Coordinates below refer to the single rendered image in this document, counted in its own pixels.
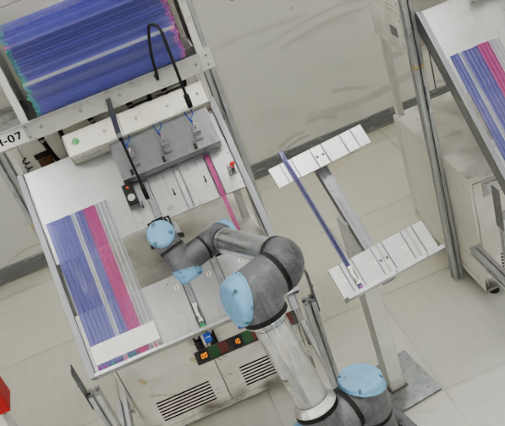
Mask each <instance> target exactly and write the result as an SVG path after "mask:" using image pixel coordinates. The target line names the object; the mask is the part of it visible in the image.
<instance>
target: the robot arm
mask: <svg viewBox="0 0 505 426"><path fill-rule="evenodd" d="M166 218H168V220H169V221H170V222H169V221H168V220H167V219H166ZM173 224H174V227H173ZM173 224H172V221H171V219H170V216H164V217H159V218H157V219H155V220H153V221H151V222H150V223H148V224H147V226H148V229H147V232H146V237H147V240H148V242H149V243H150V244H151V250H153V249H155V250H156V251H157V252H158V253H159V255H160V256H161V257H162V259H163V260H164V262H165V263H166V264H167V266H168V268H169V269H170V271H171V272H172V274H173V275H175V277H176V278H177V279H178V281H179V282H180V283H181V284H182V285H186V284H188V283H189V282H191V281H193V280H194V279H195V278H196V277H197V276H199V275H200V274H201V273H203V269H202V265H203V264H205V262H207V261H208V260H209V259H211V258H212V257H213V256H215V255H216V254H218V253H221V254H225V255H228V256H232V257H234V258H237V259H242V260H245V261H248V263H247V264H245V265H244V266H242V267H241V268H240V269H238V270H237V271H235V272H233V273H232V274H231V275H230V276H229V277H228V278H227V279H226V280H225V281H223V282H222V284H221V286H220V290H219V295H220V299H221V302H222V306H223V307H224V309H225V311H226V313H227V315H228V316H230V319H231V320H232V321H233V322H234V323H235V324H236V325H237V326H239V327H244V328H245V329H246V330H249V331H254V332H255V334H256V336H257V337H258V339H259V341H260V343H261V345H262V346H263V348H264V350H265V351H266V354H267V356H268V357H269V358H270V360H271V362H272V364H273V366H274V368H275V370H276V371H277V373H278V375H279V377H280V378H281V380H282V382H283V384H284V385H285V387H286V389H287V391H288V393H289V395H290V396H291V398H292V399H293V401H294V404H295V406H294V416H295V417H296V419H297V421H298V422H295V423H294V425H293V426H404V423H403V419H402V417H401V415H400V414H399V413H398V412H397V411H396V409H395V408H394V407H393V406H392V403H391V400H390V397H389V394H388V391H387V382H386V381H385V379H384V378H383V375H382V373H381V371H380V370H379V369H378V368H377V367H375V366H373V365H371V364H368V363H354V364H351V365H349V366H347V367H345V368H344V369H342V371H341V372H340V373H339V375H338V386H337V387H336V388H335V389H334V390H331V389H329V388H325V386H324V385H323V383H322V381H321V379H320V377H319V375H318V373H317V372H316V370H315V368H314V366H313V364H312V362H311V361H310V359H309V357H308V355H307V353H306V351H305V349H304V348H303V346H302V344H301V342H300V340H299V338H298V337H297V335H296V333H295V331H294V329H293V327H292V326H291V324H290V322H289V320H288V318H287V316H286V313H287V310H288V305H287V303H286V301H285V299H284V296H285V295H286V294H288V293H289V292H290V291H292V290H293V289H294V288H295V287H296V286H297V285H298V284H299V282H300V280H301V278H302V276H303V274H304V270H305V260H304V256H303V254H302V251H301V249H300V248H299V246H298V245H297V244H296V243H295V242H294V241H292V240H291V239H289V238H286V237H282V236H277V235H275V236H271V237H269V238H268V237H264V236H261V235H257V234H254V233H249V232H243V231H240V230H237V228H236V227H235V225H234V224H233V223H232V222H231V221H229V220H228V219H221V220H220V221H218V222H215V223H214V224H212V225H211V227H209V228H207V229H206V230H205V231H204V232H202V233H201V234H199V235H198V236H197V237H195V238H193V239H192V240H191V241H189V242H188V243H186V244H185V243H184V242H183V240H182V239H181V238H183V237H185V235H184V233H183V232H181V231H180V229H179V227H178V224H177V222H176V221H173Z"/></svg>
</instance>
